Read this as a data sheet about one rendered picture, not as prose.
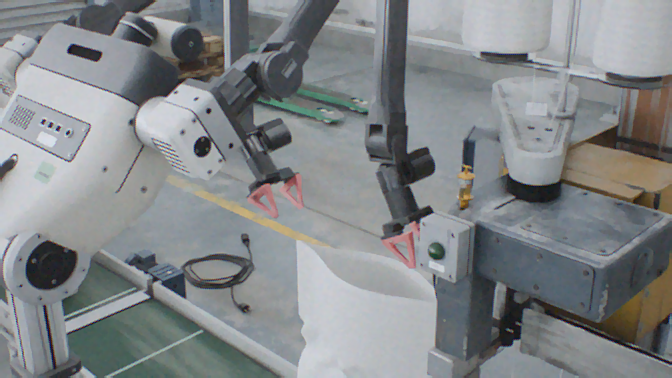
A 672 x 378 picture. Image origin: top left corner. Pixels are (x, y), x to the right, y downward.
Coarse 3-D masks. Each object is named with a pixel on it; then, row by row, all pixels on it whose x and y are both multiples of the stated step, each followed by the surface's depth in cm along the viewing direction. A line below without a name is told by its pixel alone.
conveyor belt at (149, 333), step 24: (120, 312) 280; (144, 312) 280; (168, 312) 280; (72, 336) 266; (96, 336) 266; (120, 336) 266; (144, 336) 265; (168, 336) 265; (192, 336) 265; (96, 360) 253; (120, 360) 253; (144, 360) 253; (168, 360) 253; (192, 360) 253; (216, 360) 252; (240, 360) 252
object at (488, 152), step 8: (480, 144) 167; (488, 144) 166; (496, 144) 164; (480, 152) 168; (488, 152) 166; (496, 152) 165; (480, 160) 168; (488, 160) 167; (496, 160) 165; (504, 160) 163; (480, 168) 169; (488, 168) 167; (496, 168) 166; (504, 168) 163; (480, 176) 169; (488, 176) 168; (496, 176) 166; (480, 184) 170
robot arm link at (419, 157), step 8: (400, 136) 153; (392, 144) 152; (400, 144) 153; (392, 152) 152; (400, 152) 153; (408, 152) 157; (416, 152) 159; (424, 152) 160; (376, 160) 157; (384, 160) 155; (392, 160) 154; (400, 160) 153; (408, 160) 158; (416, 160) 159; (424, 160) 160; (432, 160) 161; (416, 168) 158; (424, 168) 159; (432, 168) 161; (416, 176) 158; (424, 176) 160
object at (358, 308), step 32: (320, 256) 180; (352, 256) 177; (320, 288) 176; (352, 288) 162; (384, 288) 177; (416, 288) 169; (320, 320) 180; (352, 320) 165; (384, 320) 161; (416, 320) 158; (320, 352) 179; (352, 352) 168; (384, 352) 164; (416, 352) 161
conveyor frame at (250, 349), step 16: (160, 288) 288; (176, 304) 282; (192, 304) 277; (192, 320) 277; (208, 320) 269; (224, 336) 265; (240, 336) 258; (240, 352) 260; (256, 352) 253; (272, 368) 249; (288, 368) 243
